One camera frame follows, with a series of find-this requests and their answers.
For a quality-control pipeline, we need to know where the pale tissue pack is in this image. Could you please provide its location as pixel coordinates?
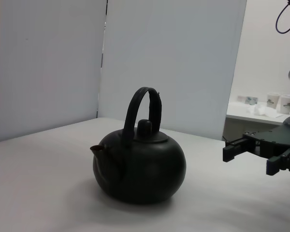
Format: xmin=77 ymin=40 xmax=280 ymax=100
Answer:
xmin=237 ymin=95 xmax=259 ymax=105

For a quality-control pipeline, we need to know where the white printed paper cup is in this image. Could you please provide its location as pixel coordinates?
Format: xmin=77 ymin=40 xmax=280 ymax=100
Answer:
xmin=279 ymin=94 xmax=290 ymax=115
xmin=266 ymin=92 xmax=281 ymax=111

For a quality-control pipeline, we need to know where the white partition board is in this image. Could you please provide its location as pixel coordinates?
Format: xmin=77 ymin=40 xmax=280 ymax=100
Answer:
xmin=96 ymin=0 xmax=247 ymax=141
xmin=0 ymin=0 xmax=106 ymax=144

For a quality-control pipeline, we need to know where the crumpled white tissue paper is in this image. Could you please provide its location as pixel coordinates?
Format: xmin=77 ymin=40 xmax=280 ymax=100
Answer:
xmin=246 ymin=103 xmax=290 ymax=119

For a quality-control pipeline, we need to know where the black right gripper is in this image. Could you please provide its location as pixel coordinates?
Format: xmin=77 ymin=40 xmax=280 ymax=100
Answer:
xmin=222 ymin=123 xmax=290 ymax=176

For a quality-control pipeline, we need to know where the white counter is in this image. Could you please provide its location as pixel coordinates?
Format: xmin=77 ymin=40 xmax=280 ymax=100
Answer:
xmin=223 ymin=101 xmax=290 ymax=142

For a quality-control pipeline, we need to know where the black round teapot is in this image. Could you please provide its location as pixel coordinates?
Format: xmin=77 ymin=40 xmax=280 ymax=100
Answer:
xmin=89 ymin=86 xmax=187 ymax=205

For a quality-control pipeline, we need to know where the thin purple cable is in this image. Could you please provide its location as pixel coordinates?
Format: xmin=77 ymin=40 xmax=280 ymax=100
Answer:
xmin=275 ymin=1 xmax=290 ymax=35

